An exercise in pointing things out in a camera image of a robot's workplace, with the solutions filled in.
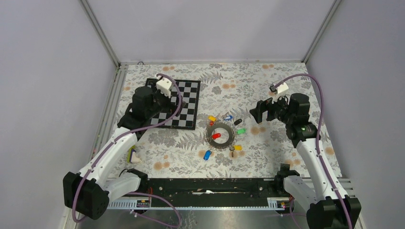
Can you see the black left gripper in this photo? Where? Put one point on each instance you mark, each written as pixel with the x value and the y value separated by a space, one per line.
pixel 170 107

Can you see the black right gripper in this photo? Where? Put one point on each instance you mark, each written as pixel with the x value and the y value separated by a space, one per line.
pixel 267 105

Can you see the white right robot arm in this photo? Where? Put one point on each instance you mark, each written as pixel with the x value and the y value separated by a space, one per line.
pixel 327 205

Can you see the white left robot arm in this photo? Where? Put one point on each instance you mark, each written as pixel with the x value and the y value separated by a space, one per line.
pixel 87 192

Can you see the floral patterned table mat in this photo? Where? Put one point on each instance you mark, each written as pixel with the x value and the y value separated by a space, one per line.
pixel 225 89

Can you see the green white small object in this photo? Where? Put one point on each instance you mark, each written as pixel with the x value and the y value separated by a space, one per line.
pixel 132 156

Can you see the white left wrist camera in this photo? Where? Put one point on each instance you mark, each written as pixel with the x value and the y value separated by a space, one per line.
pixel 164 85

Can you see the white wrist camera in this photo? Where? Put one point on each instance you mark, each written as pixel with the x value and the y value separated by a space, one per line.
pixel 278 89
pixel 164 85

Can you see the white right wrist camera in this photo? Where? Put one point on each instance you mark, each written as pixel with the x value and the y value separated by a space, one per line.
pixel 278 89

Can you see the aluminium frame rail left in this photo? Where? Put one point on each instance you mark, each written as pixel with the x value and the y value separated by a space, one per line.
pixel 107 123

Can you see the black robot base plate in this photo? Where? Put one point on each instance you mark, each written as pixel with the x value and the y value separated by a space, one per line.
pixel 201 188

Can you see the grey slotted cable duct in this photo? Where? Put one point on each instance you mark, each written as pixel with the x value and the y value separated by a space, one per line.
pixel 199 204

